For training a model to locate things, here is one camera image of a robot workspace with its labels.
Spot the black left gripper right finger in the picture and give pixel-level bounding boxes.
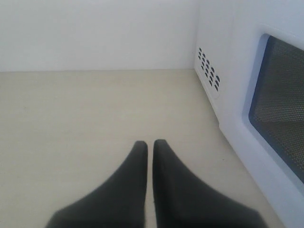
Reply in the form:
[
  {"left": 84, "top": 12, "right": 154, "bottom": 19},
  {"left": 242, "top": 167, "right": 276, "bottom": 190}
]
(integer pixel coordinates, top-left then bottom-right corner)
[{"left": 152, "top": 139, "right": 266, "bottom": 228}]

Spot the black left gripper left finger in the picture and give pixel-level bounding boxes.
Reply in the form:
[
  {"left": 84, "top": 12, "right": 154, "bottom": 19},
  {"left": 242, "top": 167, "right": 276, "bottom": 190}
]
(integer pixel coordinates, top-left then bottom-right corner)
[{"left": 46, "top": 141, "right": 148, "bottom": 228}]

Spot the white microwave door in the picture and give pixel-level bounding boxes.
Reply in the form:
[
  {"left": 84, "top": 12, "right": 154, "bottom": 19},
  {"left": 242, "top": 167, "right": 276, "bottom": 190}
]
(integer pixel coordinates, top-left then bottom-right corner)
[{"left": 219, "top": 21, "right": 304, "bottom": 228}]

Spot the white Midea microwave oven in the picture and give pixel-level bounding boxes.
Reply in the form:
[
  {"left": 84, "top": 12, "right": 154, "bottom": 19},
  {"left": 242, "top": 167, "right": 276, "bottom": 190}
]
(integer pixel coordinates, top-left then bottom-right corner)
[{"left": 194, "top": 0, "right": 304, "bottom": 228}]

